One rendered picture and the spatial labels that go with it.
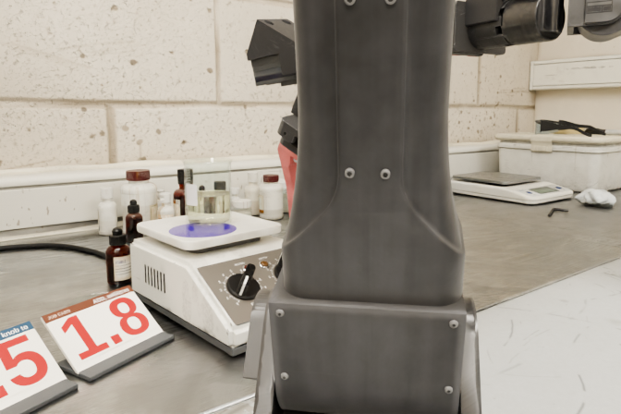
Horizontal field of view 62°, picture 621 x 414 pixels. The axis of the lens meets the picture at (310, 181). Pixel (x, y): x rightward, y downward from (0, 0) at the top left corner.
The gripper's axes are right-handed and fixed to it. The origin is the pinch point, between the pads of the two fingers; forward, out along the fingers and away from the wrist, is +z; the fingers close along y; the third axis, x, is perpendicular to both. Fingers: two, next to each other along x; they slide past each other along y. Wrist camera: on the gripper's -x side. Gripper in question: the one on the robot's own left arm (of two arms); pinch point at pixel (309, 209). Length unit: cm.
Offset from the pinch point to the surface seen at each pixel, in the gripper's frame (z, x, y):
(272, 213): 31, -23, -34
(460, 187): 27, -2, -84
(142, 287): 16.2, -11.1, 7.4
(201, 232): 7.4, -8.2, 4.2
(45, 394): 11.2, -3.4, 22.9
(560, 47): -3, -9, -156
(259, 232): 6.4, -4.4, -0.2
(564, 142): 11, 11, -107
